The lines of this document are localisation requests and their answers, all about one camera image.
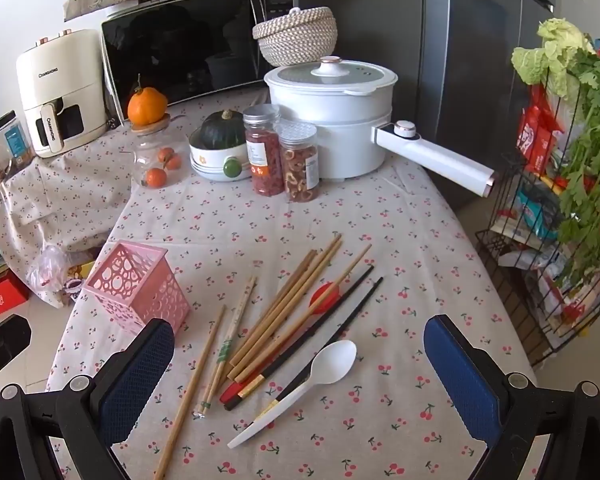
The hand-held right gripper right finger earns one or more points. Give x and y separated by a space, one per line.
460 375

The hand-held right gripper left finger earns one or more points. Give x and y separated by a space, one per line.
135 375

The pink perforated utensil holder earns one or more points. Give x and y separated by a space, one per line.
130 285

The paper-wrapped chopsticks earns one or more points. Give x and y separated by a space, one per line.
236 321

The pile of wooden chopsticks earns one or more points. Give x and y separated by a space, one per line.
252 352

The white plastic spoon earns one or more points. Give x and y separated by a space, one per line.
335 357

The black chopstick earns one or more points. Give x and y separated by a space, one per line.
340 316
330 305

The red cardboard box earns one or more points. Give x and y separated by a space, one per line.
2 300

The clear plastic bag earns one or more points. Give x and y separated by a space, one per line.
55 270

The cherry print tablecloth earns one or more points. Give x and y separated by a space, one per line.
405 260

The blue snack packet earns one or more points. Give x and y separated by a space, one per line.
540 212

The clear container with blue label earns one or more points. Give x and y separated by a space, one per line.
12 142

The small tangerine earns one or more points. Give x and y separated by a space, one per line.
173 161
155 177

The glass jar with wooden lid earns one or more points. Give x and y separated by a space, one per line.
145 152

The white bowl with green knob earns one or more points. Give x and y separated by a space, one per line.
205 160

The jar of red dried fruit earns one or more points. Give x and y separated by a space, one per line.
265 160

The red snack packets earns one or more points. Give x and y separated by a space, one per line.
537 135

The leafy green herbs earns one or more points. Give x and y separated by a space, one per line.
595 160

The jar of dried fruit rings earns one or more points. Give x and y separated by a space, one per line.
300 170

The dark green squash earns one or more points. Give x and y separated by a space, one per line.
222 130

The cream air fryer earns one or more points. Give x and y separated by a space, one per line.
60 85

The white electric cooking pot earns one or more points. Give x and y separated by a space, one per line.
340 135

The large orange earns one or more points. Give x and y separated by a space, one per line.
147 105

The grey refrigerator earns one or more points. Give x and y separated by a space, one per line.
455 60

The black microwave oven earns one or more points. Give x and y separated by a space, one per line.
180 50

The napa cabbage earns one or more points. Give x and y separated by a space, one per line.
555 60

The white pot lid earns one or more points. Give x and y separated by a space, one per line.
330 67

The woven basket with lid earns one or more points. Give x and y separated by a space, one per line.
300 35

